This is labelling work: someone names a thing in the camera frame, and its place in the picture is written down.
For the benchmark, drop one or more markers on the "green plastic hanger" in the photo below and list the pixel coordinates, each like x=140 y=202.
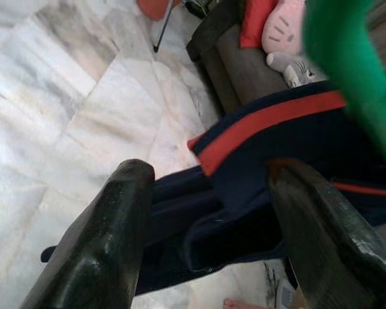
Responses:
x=347 y=48

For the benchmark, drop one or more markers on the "grey Totoro plush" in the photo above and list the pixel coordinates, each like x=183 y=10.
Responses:
x=296 y=69

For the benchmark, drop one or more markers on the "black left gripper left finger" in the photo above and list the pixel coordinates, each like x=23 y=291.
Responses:
x=109 y=241

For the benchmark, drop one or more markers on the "pink cat face pillow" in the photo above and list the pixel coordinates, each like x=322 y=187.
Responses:
x=283 y=29

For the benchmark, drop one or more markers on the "navy shirt red trim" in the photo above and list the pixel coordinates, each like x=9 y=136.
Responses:
x=244 y=193

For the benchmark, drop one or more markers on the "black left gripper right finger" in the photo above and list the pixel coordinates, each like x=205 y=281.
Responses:
x=334 y=251

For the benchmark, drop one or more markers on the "white remote control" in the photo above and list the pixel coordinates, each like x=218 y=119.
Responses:
x=284 y=294

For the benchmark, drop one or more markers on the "grey fabric sofa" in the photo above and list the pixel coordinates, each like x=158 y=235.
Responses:
x=244 y=83

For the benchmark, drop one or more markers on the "red cushion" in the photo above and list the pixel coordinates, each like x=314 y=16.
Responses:
x=257 y=22

